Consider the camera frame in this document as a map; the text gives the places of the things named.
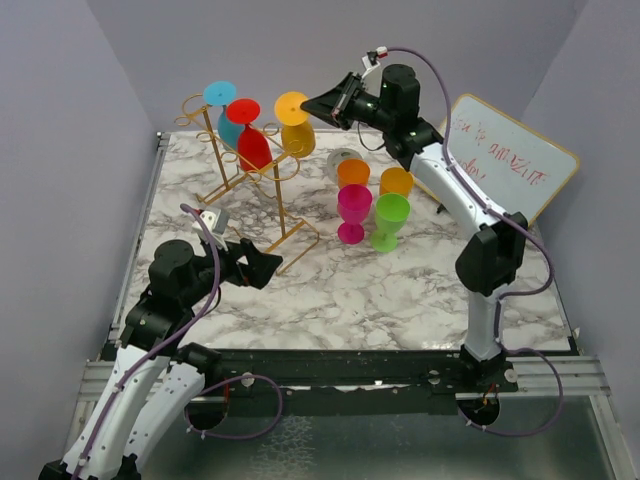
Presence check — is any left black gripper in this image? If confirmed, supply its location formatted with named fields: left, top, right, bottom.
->
left=182, top=230, right=284, bottom=307

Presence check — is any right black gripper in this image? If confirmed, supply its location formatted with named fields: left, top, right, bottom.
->
left=300, top=72, right=394, bottom=133

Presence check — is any yellow wine glass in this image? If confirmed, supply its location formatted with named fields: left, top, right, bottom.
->
left=274, top=91, right=316, bottom=159
left=379, top=167, right=414, bottom=198

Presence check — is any orange wine glass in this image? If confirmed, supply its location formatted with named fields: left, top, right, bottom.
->
left=336, top=158, right=370, bottom=189

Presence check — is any gold wire glass rack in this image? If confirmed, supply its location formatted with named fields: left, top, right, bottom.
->
left=174, top=93, right=320, bottom=275

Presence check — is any pink wine glass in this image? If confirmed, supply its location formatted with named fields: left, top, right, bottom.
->
left=337, top=184, right=373, bottom=245

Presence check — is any yellow wine glass front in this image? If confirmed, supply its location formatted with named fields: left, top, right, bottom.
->
left=379, top=167, right=414, bottom=198

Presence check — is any green wine glass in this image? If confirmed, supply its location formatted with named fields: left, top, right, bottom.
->
left=370, top=193, right=411, bottom=253

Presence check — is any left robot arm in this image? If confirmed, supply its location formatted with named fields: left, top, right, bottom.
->
left=39, top=239, right=283, bottom=479

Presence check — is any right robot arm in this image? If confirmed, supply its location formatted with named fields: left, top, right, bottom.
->
left=301, top=64, right=527, bottom=391

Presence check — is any red wine glass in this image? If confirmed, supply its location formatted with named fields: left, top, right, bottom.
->
left=227, top=98, right=272, bottom=172

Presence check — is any cyan wine glass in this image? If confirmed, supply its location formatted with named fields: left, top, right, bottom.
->
left=203, top=81, right=244, bottom=150

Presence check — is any clear tape roll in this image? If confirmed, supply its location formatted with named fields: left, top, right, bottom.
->
left=326, top=148, right=362, bottom=184

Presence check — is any yellow framed whiteboard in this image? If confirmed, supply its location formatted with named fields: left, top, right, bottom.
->
left=410, top=94, right=580, bottom=237

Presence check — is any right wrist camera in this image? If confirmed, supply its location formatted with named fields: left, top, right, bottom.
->
left=362, top=46, right=388, bottom=82

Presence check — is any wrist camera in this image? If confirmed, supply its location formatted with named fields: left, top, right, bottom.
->
left=192, top=207, right=230, bottom=249
left=362, top=46, right=388, bottom=82

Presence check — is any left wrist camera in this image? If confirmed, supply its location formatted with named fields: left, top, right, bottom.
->
left=192, top=207, right=230, bottom=249

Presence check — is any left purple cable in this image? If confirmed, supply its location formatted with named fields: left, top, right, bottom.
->
left=74, top=202, right=284, bottom=476

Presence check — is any purple cable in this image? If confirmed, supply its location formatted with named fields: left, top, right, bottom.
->
left=384, top=47, right=565, bottom=439
left=74, top=202, right=284, bottom=476

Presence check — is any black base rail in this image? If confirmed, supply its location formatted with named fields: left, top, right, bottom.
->
left=164, top=343, right=517, bottom=417

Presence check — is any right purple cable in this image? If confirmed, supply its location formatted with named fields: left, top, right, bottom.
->
left=384, top=47, right=565, bottom=439

